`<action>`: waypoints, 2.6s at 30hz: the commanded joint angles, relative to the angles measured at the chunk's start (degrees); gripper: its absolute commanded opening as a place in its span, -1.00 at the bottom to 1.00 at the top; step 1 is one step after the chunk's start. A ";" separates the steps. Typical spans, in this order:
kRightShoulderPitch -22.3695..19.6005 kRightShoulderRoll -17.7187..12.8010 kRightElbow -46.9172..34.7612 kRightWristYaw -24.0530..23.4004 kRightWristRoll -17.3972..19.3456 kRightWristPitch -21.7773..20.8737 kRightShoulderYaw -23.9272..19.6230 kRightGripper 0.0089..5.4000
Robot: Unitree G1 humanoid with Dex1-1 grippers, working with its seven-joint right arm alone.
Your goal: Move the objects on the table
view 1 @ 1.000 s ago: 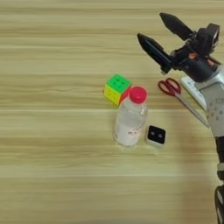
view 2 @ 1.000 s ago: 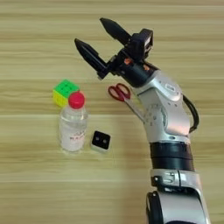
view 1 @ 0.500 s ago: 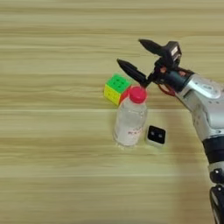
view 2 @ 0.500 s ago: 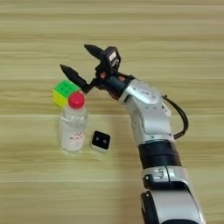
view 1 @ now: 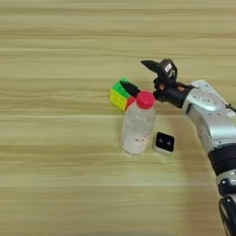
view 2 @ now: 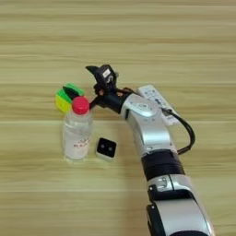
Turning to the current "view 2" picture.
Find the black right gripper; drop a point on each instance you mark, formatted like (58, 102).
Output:
(109, 98)

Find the multicoloured puzzle cube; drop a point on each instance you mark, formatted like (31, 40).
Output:
(61, 103)

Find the clear bottle with red cap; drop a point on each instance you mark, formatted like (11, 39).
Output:
(76, 135)

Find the white remote control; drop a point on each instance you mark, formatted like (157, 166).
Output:
(152, 93)

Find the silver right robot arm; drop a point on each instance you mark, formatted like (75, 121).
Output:
(153, 132)

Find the black box with white label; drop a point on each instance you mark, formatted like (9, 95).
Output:
(106, 75)

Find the small black and white box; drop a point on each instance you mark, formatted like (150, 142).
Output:
(106, 149)

